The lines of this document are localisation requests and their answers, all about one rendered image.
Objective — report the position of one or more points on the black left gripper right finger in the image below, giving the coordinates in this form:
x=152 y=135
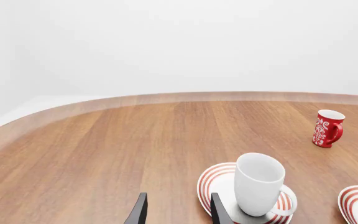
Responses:
x=218 y=211

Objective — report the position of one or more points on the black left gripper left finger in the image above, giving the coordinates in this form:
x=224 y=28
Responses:
x=139 y=211

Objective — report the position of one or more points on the red-ringed white plate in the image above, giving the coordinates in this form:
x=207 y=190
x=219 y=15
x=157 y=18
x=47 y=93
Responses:
x=219 y=184
x=357 y=203

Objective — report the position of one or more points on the red mug with white pattern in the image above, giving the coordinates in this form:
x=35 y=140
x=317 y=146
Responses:
x=325 y=130

